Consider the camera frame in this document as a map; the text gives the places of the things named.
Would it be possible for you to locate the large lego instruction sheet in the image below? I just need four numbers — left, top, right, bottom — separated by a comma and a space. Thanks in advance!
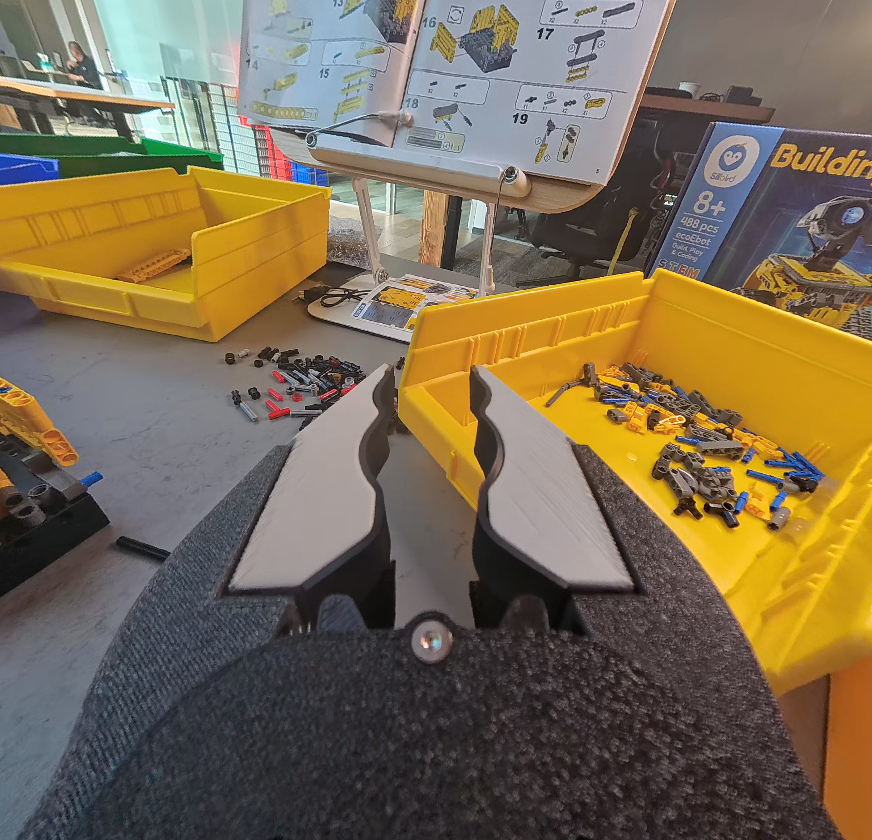
237, 0, 672, 188

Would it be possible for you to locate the clear bag of small parts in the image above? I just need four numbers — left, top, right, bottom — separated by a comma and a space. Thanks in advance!
326, 214, 384, 270

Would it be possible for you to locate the partly built yellow lego model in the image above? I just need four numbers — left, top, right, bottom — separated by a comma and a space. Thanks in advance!
0, 375, 111, 597

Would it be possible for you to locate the pile of small lego pins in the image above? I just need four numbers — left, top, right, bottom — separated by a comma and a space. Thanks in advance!
223, 344, 411, 435

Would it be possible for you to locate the black chair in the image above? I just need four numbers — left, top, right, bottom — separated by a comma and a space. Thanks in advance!
516, 198, 643, 288

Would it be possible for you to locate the blue plastic storage bin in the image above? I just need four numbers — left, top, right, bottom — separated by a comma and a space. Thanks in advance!
0, 152, 62, 188

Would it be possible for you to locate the stack of red crates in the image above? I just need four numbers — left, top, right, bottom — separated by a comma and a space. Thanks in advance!
237, 113, 295, 181

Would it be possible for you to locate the printed lego set box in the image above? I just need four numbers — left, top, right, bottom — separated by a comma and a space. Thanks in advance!
644, 122, 872, 342

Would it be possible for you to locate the wooden work table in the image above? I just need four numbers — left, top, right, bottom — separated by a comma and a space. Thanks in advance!
640, 92, 778, 125
0, 75, 177, 140

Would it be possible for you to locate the black power cable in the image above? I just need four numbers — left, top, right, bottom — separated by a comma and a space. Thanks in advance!
293, 283, 373, 309

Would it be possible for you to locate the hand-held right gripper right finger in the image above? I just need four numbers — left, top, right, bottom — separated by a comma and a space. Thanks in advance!
470, 365, 637, 594

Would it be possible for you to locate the green plastic storage bin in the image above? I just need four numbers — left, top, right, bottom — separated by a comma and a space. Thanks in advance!
0, 133, 226, 180

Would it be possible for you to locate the white book stand with stickers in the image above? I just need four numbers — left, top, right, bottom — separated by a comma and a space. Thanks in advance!
271, 0, 689, 297

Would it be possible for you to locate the metal spring clip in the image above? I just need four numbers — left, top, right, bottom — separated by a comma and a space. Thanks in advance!
304, 109, 414, 150
492, 164, 520, 241

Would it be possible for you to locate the black lego axle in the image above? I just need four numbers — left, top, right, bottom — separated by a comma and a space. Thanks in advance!
114, 535, 173, 563

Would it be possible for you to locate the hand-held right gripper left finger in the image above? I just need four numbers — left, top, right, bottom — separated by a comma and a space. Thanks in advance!
227, 365, 397, 596

